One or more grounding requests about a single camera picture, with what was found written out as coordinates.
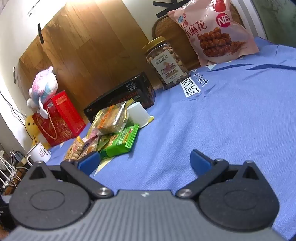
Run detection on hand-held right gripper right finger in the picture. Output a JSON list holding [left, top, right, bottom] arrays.
[[175, 149, 266, 199]]

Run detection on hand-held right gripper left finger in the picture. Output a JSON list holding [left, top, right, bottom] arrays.
[[23, 152, 114, 200]]

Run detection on orange packet with blue label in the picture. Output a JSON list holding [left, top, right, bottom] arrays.
[[80, 137, 99, 158]]

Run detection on clear peanut packet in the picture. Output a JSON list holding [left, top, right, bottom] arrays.
[[63, 136, 85, 162]]

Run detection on light green snack packet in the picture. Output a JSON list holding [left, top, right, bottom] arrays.
[[97, 134, 112, 151]]

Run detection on pink snack packet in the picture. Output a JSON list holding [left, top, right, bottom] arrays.
[[86, 128, 100, 142]]

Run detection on clear pastry snack packet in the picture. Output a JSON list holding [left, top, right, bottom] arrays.
[[90, 98, 135, 136]]

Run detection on white jelly cup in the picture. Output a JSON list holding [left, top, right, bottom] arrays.
[[127, 102, 154, 129]]

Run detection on black printed cardboard box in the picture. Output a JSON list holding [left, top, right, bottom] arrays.
[[83, 71, 156, 123]]

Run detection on blue printed blanket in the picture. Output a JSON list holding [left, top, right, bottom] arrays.
[[45, 36, 296, 240]]

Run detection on white enamel mug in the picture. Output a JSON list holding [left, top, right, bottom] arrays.
[[26, 141, 52, 166]]

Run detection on red gift box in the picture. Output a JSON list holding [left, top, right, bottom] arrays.
[[32, 90, 86, 147]]

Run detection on yellow plush duck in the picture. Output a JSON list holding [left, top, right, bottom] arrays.
[[25, 115, 50, 149]]

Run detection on pink blue plush toy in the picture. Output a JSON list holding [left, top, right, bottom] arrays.
[[26, 66, 59, 118]]

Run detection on clear nut jar gold lid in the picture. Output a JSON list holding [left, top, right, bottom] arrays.
[[142, 36, 191, 90]]

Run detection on wooden board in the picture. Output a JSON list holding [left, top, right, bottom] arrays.
[[15, 0, 153, 121]]

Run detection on large pink snack bag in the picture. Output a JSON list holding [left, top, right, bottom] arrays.
[[167, 0, 259, 67]]

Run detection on woven rattan chair back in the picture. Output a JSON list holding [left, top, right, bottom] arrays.
[[152, 5, 246, 73]]

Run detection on crossed black tape strips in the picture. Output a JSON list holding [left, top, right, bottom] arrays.
[[153, 0, 184, 18]]

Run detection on green glass panel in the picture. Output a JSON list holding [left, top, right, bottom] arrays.
[[251, 0, 296, 48]]

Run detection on white power cables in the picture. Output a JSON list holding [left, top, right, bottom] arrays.
[[0, 149, 30, 194]]

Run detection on black wall cable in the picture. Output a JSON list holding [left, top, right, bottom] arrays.
[[0, 91, 28, 118]]

